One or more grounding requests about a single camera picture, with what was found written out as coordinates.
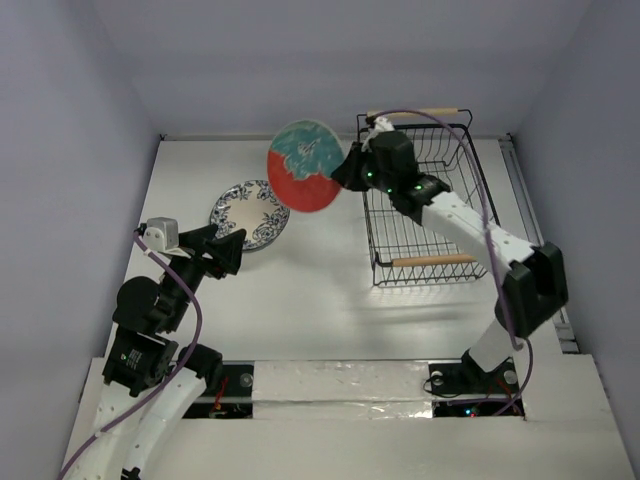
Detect blue floral white plate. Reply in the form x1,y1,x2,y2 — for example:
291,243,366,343
209,180,290,241

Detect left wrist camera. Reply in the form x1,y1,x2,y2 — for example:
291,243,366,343
142,217,179,253

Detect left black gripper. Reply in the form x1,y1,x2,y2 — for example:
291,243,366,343
163,222,246,329

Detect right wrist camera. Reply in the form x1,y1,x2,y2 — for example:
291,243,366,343
362,116,395,151

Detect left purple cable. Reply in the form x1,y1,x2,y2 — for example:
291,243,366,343
57,227,205,480

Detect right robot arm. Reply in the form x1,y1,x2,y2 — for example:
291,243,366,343
331,130,568,392

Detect white bowl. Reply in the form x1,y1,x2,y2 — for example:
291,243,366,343
243,238,276,253

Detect teal red plate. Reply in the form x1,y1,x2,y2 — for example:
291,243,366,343
267,119,345,213

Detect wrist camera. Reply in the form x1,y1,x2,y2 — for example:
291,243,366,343
142,217,179,253
362,116,395,151

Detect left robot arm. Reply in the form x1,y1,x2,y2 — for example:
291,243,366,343
58,217,246,479

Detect black wire dish rack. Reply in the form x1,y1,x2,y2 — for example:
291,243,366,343
362,108,499,287

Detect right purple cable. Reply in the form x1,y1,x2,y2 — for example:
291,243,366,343
365,109,532,417

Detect purple cable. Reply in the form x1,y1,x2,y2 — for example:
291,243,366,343
365,109,532,417
57,227,205,480

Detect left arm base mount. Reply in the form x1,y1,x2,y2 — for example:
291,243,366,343
183,362,254,420

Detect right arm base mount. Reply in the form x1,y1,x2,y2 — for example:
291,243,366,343
422,360,524,418

